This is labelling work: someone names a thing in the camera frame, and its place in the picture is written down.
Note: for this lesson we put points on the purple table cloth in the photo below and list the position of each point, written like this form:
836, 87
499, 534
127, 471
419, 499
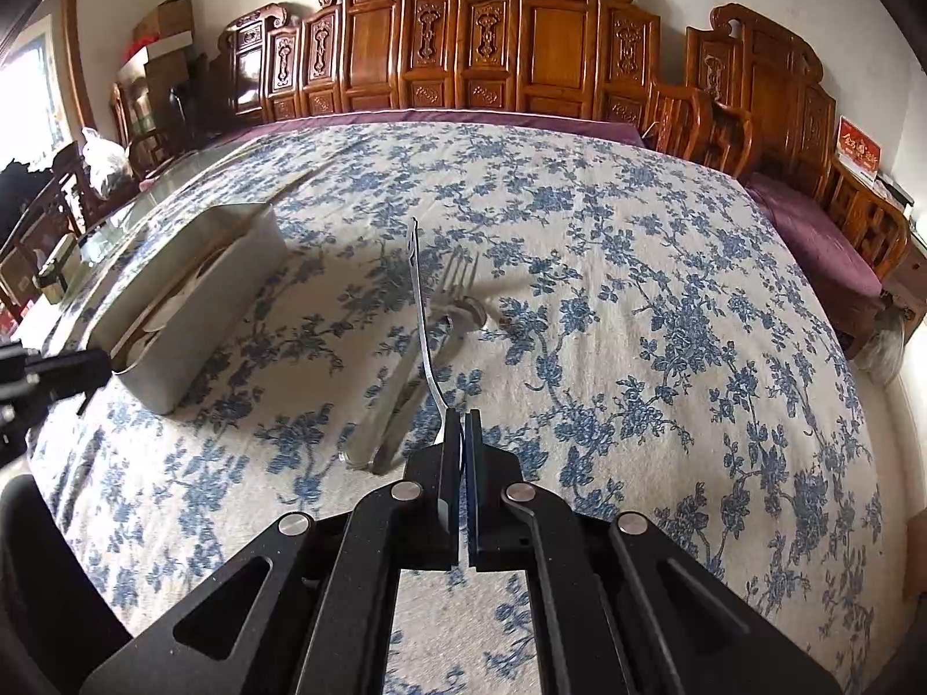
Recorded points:
434, 118

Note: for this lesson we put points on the wooden side table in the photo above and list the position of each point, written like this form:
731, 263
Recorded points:
905, 268

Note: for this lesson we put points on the dark wooden chair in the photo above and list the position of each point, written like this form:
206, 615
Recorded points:
43, 210
137, 137

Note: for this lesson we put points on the red framed sign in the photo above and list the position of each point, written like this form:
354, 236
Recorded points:
860, 143

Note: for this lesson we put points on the carved wooden bench back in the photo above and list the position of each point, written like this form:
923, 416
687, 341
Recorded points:
261, 65
768, 87
557, 43
376, 43

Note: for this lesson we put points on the wooden bench armrest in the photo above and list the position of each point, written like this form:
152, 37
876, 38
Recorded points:
869, 224

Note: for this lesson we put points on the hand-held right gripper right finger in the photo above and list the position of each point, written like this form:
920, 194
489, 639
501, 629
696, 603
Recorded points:
481, 478

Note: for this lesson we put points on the stainless steel spoon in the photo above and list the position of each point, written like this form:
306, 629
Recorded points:
463, 315

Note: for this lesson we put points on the clear plastic bag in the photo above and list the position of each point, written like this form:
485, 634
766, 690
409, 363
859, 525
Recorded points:
887, 347
105, 159

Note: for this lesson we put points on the blue floral tablecloth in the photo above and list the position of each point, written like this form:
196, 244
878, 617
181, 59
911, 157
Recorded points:
615, 304

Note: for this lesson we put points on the thin stainless steel utensil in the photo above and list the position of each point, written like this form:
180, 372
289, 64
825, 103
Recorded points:
424, 347

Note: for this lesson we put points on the bright window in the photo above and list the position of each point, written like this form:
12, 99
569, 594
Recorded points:
32, 101

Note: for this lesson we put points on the white ceramic spoon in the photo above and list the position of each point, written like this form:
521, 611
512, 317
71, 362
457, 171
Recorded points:
148, 344
174, 308

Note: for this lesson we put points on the stainless steel fork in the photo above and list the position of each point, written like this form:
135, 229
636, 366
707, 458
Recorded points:
454, 279

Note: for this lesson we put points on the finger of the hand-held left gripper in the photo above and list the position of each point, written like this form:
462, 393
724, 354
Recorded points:
72, 369

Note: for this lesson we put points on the pale wooden chopstick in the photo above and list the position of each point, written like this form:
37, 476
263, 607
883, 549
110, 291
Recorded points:
185, 271

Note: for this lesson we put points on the purple bench cushion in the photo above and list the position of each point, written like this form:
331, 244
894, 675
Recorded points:
811, 232

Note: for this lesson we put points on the wooden armchair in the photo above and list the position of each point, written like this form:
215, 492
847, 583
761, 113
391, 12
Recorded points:
731, 141
681, 123

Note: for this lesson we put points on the brown cardboard box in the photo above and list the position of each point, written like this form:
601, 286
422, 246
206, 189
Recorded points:
170, 18
170, 76

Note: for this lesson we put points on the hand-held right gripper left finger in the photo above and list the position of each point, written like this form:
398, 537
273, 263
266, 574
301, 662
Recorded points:
445, 463

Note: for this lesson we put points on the grey rectangular utensil tray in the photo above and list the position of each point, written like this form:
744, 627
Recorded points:
217, 318

